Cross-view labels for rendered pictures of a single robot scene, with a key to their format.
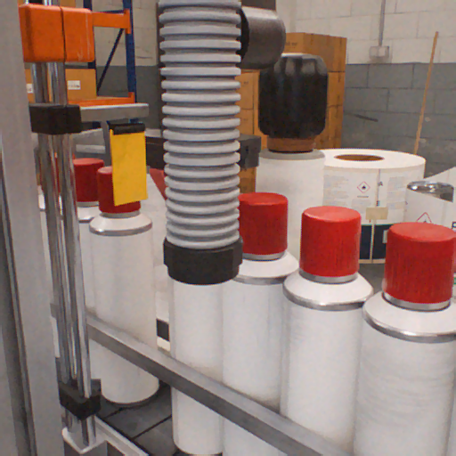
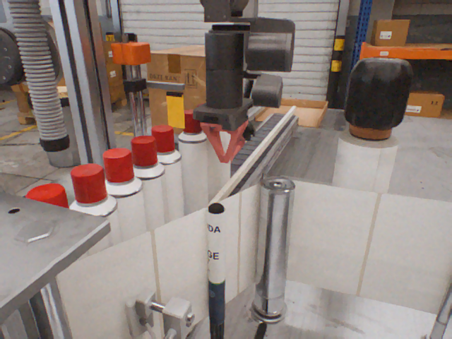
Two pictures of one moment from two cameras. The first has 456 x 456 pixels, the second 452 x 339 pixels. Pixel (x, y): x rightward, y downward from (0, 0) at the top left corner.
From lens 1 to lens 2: 0.54 m
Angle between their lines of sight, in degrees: 64
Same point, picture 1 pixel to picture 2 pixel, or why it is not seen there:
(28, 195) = (89, 109)
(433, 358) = not seen: hidden behind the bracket
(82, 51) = (129, 61)
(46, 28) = (116, 52)
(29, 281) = (91, 137)
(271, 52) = (275, 62)
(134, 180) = (177, 118)
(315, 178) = (361, 161)
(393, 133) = not seen: outside the picture
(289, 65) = (359, 68)
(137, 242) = (184, 147)
